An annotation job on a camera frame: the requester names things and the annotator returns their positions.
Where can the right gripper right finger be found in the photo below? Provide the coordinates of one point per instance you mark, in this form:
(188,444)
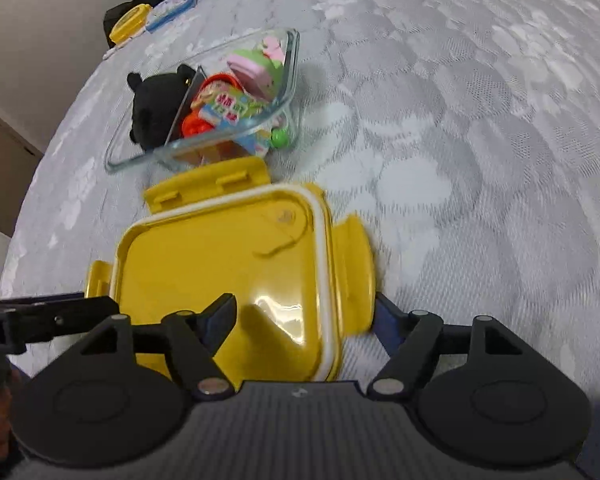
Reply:
(390,324)

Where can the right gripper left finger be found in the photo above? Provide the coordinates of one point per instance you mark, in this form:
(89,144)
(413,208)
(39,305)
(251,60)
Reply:
(215,322)

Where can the yellow container lid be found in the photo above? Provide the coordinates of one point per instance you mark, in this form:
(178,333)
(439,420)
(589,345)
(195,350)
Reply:
(302,281)

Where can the pink green toy keychain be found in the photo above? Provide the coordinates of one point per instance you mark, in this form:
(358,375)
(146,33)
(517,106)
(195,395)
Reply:
(260,70)

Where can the clear glass container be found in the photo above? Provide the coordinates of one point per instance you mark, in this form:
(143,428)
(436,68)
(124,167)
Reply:
(178,154)

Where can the red cartoon figure toy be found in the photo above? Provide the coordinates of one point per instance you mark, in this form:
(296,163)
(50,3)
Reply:
(219,104)

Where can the black plush toy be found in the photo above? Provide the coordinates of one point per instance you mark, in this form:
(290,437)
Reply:
(156,101)

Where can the small yellow box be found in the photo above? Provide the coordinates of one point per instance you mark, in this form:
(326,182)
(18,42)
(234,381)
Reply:
(131,22)

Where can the blue white pencil case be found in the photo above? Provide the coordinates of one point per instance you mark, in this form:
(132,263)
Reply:
(165,12)

